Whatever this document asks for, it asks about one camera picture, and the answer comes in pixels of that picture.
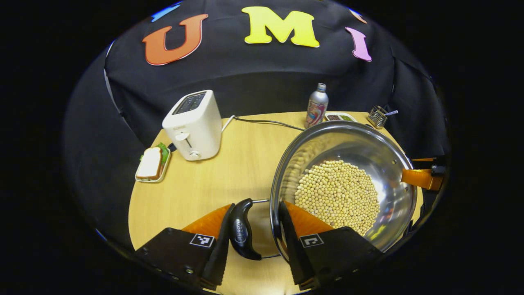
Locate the steel pot with black handles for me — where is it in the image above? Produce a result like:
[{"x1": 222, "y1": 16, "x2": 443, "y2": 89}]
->
[{"x1": 228, "y1": 120, "x2": 419, "y2": 261}]

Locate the white divided seasoning dish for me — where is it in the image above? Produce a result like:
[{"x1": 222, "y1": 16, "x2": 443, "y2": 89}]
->
[{"x1": 324, "y1": 112, "x2": 357, "y2": 123}]

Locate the white toaster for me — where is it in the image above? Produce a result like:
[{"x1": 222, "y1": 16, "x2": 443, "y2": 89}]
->
[{"x1": 162, "y1": 90, "x2": 223, "y2": 161}]

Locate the silver bottle with pink label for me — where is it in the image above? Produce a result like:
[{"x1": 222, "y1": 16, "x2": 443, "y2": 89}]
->
[{"x1": 304, "y1": 83, "x2": 329, "y2": 129}]

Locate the sandwich with lettuce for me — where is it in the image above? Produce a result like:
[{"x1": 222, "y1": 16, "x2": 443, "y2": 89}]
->
[{"x1": 136, "y1": 143, "x2": 169, "y2": 181}]

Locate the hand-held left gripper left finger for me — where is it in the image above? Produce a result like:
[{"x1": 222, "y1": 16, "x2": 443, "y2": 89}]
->
[{"x1": 135, "y1": 204, "x2": 236, "y2": 290}]

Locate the small sandwich plate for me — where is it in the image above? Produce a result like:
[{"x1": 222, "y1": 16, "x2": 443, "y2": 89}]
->
[{"x1": 135, "y1": 147, "x2": 172, "y2": 183}]

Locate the wire utensil holder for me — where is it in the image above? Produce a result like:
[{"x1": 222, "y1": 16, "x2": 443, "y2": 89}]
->
[{"x1": 367, "y1": 106, "x2": 388, "y2": 129}]

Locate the heap of yellow soybeans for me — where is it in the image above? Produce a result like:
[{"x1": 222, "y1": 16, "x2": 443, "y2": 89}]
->
[{"x1": 294, "y1": 160, "x2": 380, "y2": 237}]

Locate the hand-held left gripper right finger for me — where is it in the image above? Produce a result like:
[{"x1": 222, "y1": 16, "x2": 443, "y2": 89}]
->
[{"x1": 278, "y1": 201, "x2": 383, "y2": 289}]

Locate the black cooktop cable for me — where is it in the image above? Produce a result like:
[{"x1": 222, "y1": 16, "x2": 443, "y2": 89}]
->
[{"x1": 234, "y1": 117, "x2": 307, "y2": 132}]

